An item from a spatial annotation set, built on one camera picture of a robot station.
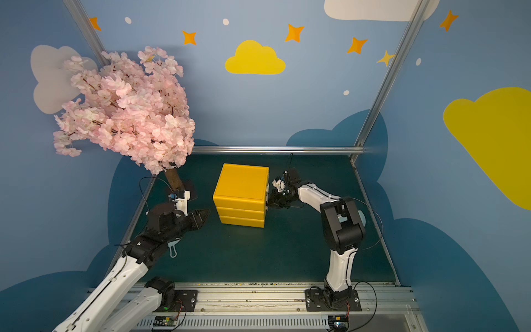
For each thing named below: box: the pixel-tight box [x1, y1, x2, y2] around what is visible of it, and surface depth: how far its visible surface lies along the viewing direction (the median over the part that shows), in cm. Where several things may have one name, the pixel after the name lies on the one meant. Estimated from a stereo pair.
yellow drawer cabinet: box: [212, 163, 270, 229], surface depth 85 cm
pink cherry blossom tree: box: [53, 47, 196, 193], surface depth 64 cm
